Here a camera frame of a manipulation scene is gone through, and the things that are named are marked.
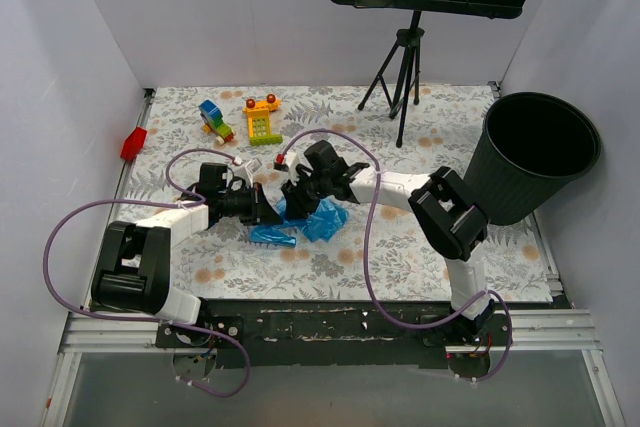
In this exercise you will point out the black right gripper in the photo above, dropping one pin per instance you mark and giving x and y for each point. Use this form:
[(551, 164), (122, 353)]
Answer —
[(301, 187)]

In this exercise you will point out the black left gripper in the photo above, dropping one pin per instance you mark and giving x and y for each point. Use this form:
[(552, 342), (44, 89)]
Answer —
[(256, 205)]

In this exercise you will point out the blue trash bag roll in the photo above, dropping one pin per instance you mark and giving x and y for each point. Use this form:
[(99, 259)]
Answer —
[(323, 224)]

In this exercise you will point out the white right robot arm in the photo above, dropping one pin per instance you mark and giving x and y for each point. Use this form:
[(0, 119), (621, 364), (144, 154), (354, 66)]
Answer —
[(446, 211)]

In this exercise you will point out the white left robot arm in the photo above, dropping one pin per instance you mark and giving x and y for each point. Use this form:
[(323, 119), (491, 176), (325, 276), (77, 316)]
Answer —
[(133, 271)]

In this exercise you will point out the black ribbed trash bin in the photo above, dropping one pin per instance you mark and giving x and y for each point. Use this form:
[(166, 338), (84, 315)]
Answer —
[(531, 146)]

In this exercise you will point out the yellow toy block house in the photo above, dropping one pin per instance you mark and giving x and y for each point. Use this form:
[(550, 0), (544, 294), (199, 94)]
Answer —
[(258, 120)]

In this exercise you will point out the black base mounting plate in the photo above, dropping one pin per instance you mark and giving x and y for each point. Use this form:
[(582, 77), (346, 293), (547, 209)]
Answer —
[(326, 333)]

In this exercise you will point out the floral patterned table mat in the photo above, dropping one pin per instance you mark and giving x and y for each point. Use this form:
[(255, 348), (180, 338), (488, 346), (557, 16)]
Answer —
[(442, 130)]

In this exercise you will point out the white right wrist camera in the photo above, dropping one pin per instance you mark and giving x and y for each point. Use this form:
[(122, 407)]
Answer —
[(287, 163)]

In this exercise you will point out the red block on rail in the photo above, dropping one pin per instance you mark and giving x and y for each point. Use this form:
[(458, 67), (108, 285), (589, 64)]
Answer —
[(133, 144)]

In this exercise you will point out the aluminium frame rail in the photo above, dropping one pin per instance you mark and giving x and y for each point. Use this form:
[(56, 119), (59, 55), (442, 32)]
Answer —
[(530, 328)]

